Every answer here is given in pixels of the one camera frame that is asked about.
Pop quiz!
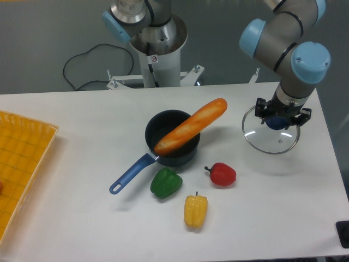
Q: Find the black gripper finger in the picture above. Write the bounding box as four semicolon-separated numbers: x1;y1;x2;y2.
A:
286;108;312;129
255;98;270;124

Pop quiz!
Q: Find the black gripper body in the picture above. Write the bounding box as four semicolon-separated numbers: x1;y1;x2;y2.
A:
266;98;302;121

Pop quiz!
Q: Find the glass pot lid blue knob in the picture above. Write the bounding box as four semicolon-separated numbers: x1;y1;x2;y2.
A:
242;106;300;154

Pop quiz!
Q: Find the dark blue saucepan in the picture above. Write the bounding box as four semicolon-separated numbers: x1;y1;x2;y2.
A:
109;110;200;194

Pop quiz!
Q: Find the yellow toy bell pepper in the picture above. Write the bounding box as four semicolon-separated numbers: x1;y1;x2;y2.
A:
184;192;208;229

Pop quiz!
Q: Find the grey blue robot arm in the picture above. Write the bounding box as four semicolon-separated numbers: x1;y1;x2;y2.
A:
103;1;331;130

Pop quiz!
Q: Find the orange toy baguette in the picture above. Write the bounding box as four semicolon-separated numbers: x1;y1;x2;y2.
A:
154;98;227;156

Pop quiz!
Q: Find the red toy bell pepper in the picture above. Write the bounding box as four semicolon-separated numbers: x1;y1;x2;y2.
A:
204;163;237;187

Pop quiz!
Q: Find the black corner device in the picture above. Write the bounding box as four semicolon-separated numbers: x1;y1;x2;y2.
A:
335;221;349;248

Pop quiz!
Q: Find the green toy bell pepper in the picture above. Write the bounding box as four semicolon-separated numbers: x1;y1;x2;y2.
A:
150;168;183;199

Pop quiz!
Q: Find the yellow woven basket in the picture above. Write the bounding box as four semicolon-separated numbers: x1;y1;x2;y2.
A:
1;111;58;240

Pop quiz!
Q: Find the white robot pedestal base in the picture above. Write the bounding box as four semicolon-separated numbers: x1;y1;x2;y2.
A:
103;11;204;88

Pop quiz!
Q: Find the black floor cable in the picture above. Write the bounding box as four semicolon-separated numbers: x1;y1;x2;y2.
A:
63;43;135;91

